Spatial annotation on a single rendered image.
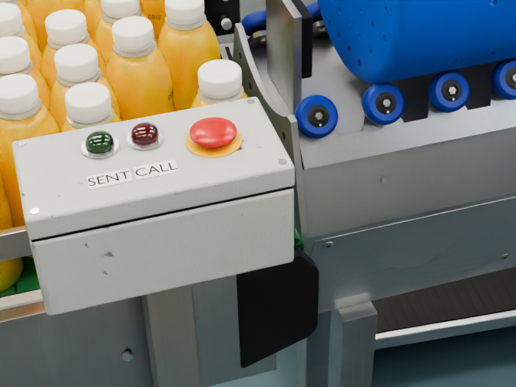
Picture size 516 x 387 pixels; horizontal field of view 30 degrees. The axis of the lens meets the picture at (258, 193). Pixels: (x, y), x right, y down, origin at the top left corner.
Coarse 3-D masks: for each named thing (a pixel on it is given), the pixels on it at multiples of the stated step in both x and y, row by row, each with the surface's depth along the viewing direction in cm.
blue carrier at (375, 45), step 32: (320, 0) 113; (352, 0) 102; (384, 0) 93; (416, 0) 90; (448, 0) 91; (480, 0) 92; (512, 0) 93; (352, 32) 104; (384, 32) 95; (416, 32) 92; (448, 32) 94; (480, 32) 95; (512, 32) 97; (352, 64) 106; (384, 64) 97; (416, 64) 97; (448, 64) 100
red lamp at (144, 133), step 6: (138, 126) 74; (144, 126) 74; (150, 126) 74; (132, 132) 74; (138, 132) 73; (144, 132) 73; (150, 132) 73; (156, 132) 74; (132, 138) 74; (138, 138) 73; (144, 138) 73; (150, 138) 73; (156, 138) 74; (144, 144) 73
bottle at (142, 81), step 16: (112, 64) 93; (128, 64) 92; (144, 64) 92; (160, 64) 93; (112, 80) 93; (128, 80) 92; (144, 80) 92; (160, 80) 93; (128, 96) 93; (144, 96) 93; (160, 96) 94; (128, 112) 94; (144, 112) 94; (160, 112) 95
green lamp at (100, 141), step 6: (96, 132) 73; (102, 132) 73; (90, 138) 73; (96, 138) 73; (102, 138) 73; (108, 138) 73; (90, 144) 73; (96, 144) 72; (102, 144) 72; (108, 144) 73; (90, 150) 73; (96, 150) 73; (102, 150) 73; (108, 150) 73
